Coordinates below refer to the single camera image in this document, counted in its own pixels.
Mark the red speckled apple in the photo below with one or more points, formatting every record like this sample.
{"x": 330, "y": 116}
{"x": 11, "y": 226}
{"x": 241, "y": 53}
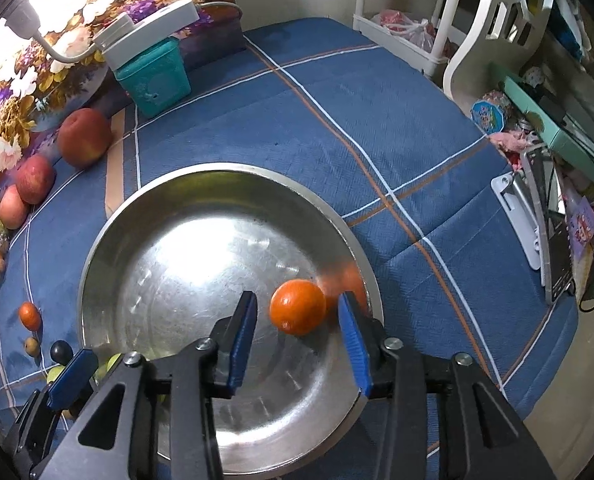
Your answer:
{"x": 35, "y": 179}

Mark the flower painting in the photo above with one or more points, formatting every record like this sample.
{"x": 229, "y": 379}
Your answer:
{"x": 37, "y": 93}

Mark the round stainless steel bowl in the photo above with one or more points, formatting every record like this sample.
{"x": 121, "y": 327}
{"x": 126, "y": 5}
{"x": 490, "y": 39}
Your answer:
{"x": 176, "y": 257}

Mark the white metal bracket panel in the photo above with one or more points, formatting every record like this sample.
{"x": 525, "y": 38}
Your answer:
{"x": 512, "y": 192}

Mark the brown kiwi near tangerine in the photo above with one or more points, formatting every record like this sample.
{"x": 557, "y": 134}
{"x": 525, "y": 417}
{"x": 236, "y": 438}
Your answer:
{"x": 32, "y": 347}

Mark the teal plastic box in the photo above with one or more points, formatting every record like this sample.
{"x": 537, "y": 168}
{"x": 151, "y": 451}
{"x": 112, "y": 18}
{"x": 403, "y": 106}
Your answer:
{"x": 155, "y": 79}

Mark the white ornate chair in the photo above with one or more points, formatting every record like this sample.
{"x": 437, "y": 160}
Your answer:
{"x": 505, "y": 33}

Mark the dark plum on cloth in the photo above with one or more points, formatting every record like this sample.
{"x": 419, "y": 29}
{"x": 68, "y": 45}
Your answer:
{"x": 61, "y": 352}

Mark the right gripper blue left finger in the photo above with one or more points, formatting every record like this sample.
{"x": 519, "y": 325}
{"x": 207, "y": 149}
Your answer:
{"x": 234, "y": 336}

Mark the small tangerine on cloth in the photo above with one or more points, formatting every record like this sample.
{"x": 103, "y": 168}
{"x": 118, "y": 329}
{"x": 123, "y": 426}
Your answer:
{"x": 29, "y": 316}

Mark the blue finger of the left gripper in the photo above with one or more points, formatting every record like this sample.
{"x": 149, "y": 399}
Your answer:
{"x": 74, "y": 383}

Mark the blue plaid tablecloth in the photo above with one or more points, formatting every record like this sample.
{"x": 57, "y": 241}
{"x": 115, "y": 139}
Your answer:
{"x": 410, "y": 175}

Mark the green apple on cloth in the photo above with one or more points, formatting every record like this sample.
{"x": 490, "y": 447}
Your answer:
{"x": 54, "y": 372}

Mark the pink pale apple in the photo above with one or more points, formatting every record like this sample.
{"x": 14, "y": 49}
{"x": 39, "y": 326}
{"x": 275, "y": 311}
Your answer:
{"x": 13, "y": 210}

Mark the round colourful tin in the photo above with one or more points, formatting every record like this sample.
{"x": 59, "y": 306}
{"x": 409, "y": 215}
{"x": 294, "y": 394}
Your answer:
{"x": 488, "y": 117}

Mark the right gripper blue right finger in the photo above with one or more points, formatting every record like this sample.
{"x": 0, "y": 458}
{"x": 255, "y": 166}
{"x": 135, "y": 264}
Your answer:
{"x": 362, "y": 336}

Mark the small tangerine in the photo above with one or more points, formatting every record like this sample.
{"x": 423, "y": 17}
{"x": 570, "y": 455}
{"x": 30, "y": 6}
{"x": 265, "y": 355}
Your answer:
{"x": 297, "y": 307}
{"x": 29, "y": 316}

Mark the white shelf rack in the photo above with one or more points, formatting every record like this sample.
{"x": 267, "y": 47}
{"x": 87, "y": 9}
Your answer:
{"x": 420, "y": 39}

